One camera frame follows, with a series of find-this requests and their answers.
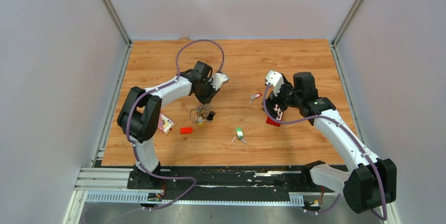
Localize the metal keyring with keys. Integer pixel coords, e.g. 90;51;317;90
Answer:
189;104;216;126

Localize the key with green tag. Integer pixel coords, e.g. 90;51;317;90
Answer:
231;127;248;145

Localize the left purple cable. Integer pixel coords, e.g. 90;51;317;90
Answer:
125;39;226;212

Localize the red rectangular block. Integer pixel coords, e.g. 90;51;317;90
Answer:
180;127;193;134

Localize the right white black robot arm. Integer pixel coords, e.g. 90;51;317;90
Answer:
263;70;397;219

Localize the key with red tag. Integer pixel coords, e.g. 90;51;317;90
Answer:
249;93;262;104

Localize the white slotted cable duct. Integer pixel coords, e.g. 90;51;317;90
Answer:
85;191;305;207

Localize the pink picture card block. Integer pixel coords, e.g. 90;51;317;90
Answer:
158;113;176;135

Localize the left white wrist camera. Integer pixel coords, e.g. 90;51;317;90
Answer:
211;72;229;90

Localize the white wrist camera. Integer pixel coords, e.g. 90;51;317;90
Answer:
265;70;285;96
211;72;229;90

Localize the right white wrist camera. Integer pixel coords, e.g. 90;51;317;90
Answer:
265;70;285;96

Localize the red white grid block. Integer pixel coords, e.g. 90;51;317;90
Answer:
266;104;283;127

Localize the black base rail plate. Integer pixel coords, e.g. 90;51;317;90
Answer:
127;165;334;201

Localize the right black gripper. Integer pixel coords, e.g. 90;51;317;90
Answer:
261;79;302;119

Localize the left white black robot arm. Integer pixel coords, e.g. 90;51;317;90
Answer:
117;61;229;189

